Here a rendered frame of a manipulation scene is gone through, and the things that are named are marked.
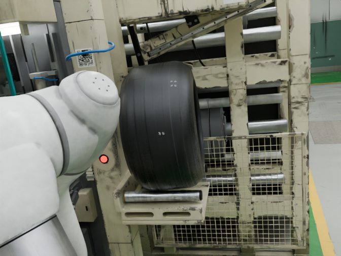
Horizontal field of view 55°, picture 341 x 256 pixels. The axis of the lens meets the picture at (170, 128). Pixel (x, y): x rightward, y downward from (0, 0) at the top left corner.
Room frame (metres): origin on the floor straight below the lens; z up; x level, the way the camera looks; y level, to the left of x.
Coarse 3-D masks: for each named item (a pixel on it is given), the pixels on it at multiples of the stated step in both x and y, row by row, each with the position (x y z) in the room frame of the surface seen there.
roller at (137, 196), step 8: (128, 192) 1.32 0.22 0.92; (136, 192) 1.31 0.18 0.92; (144, 192) 1.30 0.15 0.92; (152, 192) 1.29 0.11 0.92; (160, 192) 1.28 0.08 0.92; (168, 192) 1.27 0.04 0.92; (176, 192) 1.27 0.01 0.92; (184, 192) 1.26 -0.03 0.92; (192, 192) 1.25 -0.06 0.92; (200, 192) 1.24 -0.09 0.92; (128, 200) 1.30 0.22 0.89; (136, 200) 1.29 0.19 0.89; (144, 200) 1.28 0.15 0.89; (152, 200) 1.28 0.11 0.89; (160, 200) 1.27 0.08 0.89; (168, 200) 1.26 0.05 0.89; (176, 200) 1.26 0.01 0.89; (184, 200) 1.25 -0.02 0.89; (192, 200) 1.24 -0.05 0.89; (200, 200) 1.24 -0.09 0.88
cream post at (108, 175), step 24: (72, 0) 1.40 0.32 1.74; (96, 0) 1.45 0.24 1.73; (72, 24) 1.41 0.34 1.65; (96, 24) 1.41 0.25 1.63; (72, 48) 1.41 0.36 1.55; (96, 48) 1.39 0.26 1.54; (120, 144) 1.45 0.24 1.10; (96, 168) 1.41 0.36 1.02; (120, 168) 1.40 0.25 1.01; (120, 216) 1.39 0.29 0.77; (120, 240) 1.40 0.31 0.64
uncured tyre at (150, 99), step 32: (160, 64) 1.38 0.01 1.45; (128, 96) 1.24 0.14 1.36; (160, 96) 1.20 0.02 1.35; (192, 96) 1.26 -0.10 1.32; (128, 128) 1.18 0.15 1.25; (160, 128) 1.15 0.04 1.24; (192, 128) 1.17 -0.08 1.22; (128, 160) 1.19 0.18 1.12; (160, 160) 1.15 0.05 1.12; (192, 160) 1.16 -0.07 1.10
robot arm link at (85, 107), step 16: (64, 80) 0.48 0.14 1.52; (80, 80) 0.47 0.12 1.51; (96, 80) 0.48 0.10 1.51; (32, 96) 0.46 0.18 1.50; (48, 96) 0.46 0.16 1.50; (64, 96) 0.46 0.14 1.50; (80, 96) 0.45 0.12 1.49; (96, 96) 0.46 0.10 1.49; (112, 96) 0.47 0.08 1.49; (48, 112) 0.43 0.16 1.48; (64, 112) 0.45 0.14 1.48; (80, 112) 0.45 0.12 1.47; (96, 112) 0.45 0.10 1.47; (112, 112) 0.47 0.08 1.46; (64, 128) 0.43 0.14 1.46; (80, 128) 0.45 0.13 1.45; (96, 128) 0.46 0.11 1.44; (112, 128) 0.49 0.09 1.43; (64, 144) 0.43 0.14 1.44; (80, 144) 0.45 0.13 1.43; (96, 144) 0.48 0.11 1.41; (64, 160) 0.43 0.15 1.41; (80, 160) 0.46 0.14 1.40
